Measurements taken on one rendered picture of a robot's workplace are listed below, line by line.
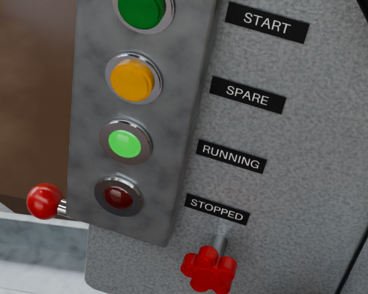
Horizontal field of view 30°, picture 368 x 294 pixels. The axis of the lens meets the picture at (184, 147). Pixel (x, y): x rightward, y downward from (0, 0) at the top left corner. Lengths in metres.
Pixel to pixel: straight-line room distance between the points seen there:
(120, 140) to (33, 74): 2.35
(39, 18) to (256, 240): 2.68
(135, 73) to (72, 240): 0.45
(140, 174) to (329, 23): 0.16
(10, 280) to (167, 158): 0.43
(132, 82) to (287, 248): 0.17
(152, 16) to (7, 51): 2.54
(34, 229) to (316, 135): 0.48
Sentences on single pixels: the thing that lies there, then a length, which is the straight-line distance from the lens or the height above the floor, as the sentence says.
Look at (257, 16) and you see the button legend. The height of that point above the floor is 1.46.
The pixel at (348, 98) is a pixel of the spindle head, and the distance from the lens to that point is 0.41.
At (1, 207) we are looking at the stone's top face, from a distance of 1.08.
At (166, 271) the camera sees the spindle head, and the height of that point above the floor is 1.22.
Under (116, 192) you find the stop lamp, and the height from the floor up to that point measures 1.31.
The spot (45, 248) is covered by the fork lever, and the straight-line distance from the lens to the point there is 0.86.
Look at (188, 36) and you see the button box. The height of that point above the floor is 1.45.
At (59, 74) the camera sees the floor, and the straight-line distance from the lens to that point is 2.78.
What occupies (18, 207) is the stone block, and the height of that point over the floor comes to 0.82.
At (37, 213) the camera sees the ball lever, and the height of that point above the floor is 1.21.
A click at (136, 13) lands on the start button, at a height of 1.46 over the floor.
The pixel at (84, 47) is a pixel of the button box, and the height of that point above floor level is 1.42.
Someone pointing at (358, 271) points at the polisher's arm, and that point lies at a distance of 0.52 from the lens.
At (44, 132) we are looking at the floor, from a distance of 2.51.
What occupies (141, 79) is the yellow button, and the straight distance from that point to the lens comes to 0.40.
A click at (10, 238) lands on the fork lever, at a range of 0.87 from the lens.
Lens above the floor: 1.65
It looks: 41 degrees down
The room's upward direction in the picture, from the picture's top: 11 degrees clockwise
